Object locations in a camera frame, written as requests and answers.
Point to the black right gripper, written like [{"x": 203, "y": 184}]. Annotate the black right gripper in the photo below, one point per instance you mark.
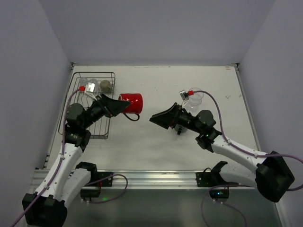
[{"x": 175, "y": 116}]

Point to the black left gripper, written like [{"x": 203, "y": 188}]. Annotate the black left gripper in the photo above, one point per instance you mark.
[{"x": 105, "y": 108}]

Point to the red ceramic mug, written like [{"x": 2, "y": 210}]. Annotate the red ceramic mug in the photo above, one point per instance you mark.
[{"x": 135, "y": 107}]

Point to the clear faceted glass cup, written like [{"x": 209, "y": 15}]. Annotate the clear faceted glass cup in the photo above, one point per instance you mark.
[
  {"x": 83, "y": 81},
  {"x": 193, "y": 102},
  {"x": 96, "y": 85}
]

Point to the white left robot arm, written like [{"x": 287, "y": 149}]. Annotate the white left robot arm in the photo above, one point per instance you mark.
[{"x": 48, "y": 205}]

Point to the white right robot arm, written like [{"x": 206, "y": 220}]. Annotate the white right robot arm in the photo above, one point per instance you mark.
[{"x": 268, "y": 173}]

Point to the olive green ceramic mug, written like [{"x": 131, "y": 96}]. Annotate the olive green ceramic mug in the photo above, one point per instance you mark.
[{"x": 105, "y": 86}]

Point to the black left controller box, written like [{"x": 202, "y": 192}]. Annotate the black left controller box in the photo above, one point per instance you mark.
[{"x": 88, "y": 194}]

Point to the black controller box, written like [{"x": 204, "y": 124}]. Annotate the black controller box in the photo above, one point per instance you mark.
[
  {"x": 88, "y": 194},
  {"x": 220, "y": 195}
]

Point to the black right controller box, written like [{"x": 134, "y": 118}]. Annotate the black right controller box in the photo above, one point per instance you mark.
[{"x": 220, "y": 195}]

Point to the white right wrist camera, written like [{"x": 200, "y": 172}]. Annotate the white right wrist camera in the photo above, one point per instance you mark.
[{"x": 185, "y": 98}]

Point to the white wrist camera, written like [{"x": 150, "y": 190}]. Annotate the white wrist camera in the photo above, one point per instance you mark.
[
  {"x": 185, "y": 98},
  {"x": 89, "y": 91}
]

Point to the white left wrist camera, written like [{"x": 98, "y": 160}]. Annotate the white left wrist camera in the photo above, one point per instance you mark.
[{"x": 89, "y": 91}]

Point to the black wire dish rack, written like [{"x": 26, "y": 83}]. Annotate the black wire dish rack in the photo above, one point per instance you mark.
[{"x": 99, "y": 129}]

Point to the aluminium mounting rail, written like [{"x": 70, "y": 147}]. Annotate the aluminium mounting rail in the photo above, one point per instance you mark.
[{"x": 160, "y": 179}]

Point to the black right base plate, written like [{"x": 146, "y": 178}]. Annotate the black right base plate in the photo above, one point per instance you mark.
[{"x": 209, "y": 179}]

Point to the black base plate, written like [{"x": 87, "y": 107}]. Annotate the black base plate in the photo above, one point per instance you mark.
[
  {"x": 107, "y": 182},
  {"x": 209, "y": 179}
]

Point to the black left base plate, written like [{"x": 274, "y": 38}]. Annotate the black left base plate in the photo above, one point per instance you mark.
[{"x": 107, "y": 182}]

